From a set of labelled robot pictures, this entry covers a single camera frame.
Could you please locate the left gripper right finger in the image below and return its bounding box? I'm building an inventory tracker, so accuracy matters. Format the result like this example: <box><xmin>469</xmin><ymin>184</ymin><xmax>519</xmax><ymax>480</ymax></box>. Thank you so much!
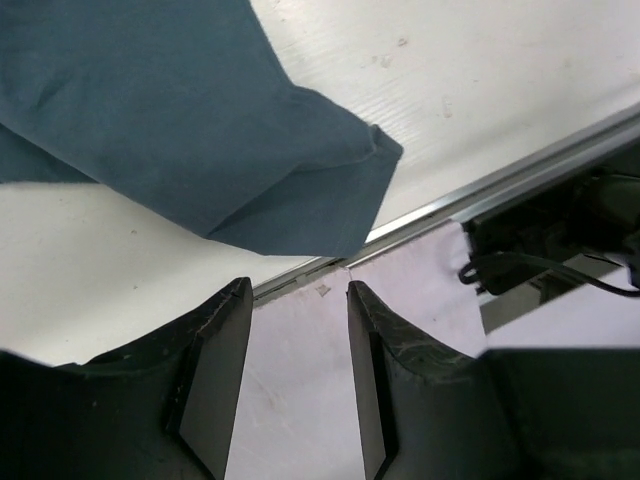
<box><xmin>347</xmin><ymin>281</ymin><xmax>639</xmax><ymax>479</ymax></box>

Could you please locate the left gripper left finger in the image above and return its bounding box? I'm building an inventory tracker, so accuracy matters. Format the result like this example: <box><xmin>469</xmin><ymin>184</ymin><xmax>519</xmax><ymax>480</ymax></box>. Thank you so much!
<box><xmin>1</xmin><ymin>278</ymin><xmax>253</xmax><ymax>479</ymax></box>

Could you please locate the blue t shirt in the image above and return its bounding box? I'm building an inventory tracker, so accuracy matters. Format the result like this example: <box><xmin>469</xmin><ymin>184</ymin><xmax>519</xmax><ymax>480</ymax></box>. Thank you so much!
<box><xmin>1</xmin><ymin>1</ymin><xmax>403</xmax><ymax>257</ymax></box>

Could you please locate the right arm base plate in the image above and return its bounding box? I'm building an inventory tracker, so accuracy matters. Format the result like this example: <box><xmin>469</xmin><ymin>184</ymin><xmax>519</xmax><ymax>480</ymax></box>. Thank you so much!
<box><xmin>458</xmin><ymin>145</ymin><xmax>639</xmax><ymax>299</ymax></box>

